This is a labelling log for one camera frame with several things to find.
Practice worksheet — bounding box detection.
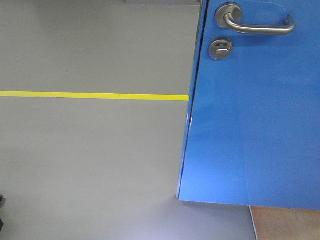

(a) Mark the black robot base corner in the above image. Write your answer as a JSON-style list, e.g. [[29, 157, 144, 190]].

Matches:
[[0, 194, 6, 233]]

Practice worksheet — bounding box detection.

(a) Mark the blue door panel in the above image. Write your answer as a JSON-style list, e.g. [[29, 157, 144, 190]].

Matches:
[[177, 0, 320, 210]]

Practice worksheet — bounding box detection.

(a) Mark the silver thumb-turn lock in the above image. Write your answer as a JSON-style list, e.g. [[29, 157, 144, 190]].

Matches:
[[209, 38, 233, 60]]

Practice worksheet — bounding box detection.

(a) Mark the plywood base platform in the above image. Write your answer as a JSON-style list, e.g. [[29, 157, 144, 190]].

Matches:
[[250, 206, 320, 240]]

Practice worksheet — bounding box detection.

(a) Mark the silver lever door handle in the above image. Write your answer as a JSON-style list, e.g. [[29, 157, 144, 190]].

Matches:
[[215, 3, 296, 36]]

